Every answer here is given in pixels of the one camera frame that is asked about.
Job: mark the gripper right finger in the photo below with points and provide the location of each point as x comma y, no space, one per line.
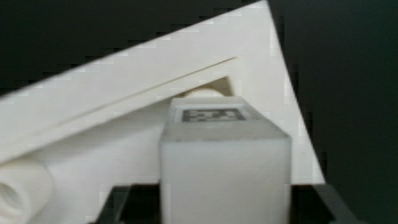
344,216

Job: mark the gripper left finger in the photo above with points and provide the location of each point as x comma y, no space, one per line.
109,216

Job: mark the white square table top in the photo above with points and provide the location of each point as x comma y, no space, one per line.
81,121

